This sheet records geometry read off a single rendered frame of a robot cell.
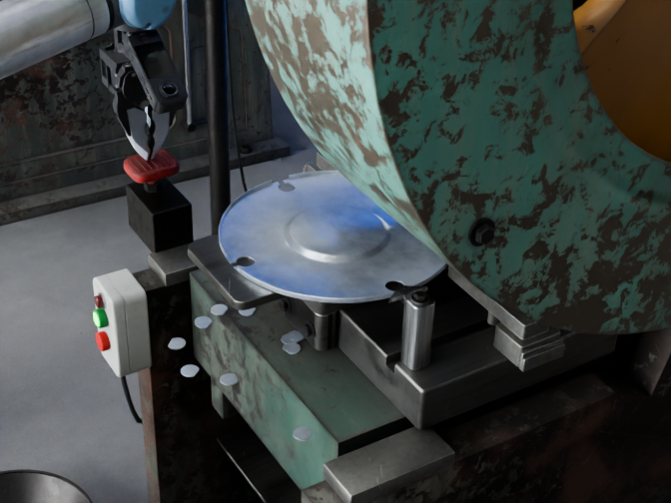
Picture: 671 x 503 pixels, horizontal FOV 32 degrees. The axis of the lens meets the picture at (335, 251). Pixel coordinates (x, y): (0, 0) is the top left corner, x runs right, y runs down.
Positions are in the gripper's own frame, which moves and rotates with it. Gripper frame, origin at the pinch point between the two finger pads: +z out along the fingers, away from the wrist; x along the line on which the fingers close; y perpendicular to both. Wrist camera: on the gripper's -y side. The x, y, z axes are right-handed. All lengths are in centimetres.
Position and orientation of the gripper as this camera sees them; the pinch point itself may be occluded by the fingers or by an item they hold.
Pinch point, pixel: (150, 153)
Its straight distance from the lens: 167.3
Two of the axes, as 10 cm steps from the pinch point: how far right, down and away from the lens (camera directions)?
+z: -0.3, 8.3, 5.5
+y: -5.2, -4.8, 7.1
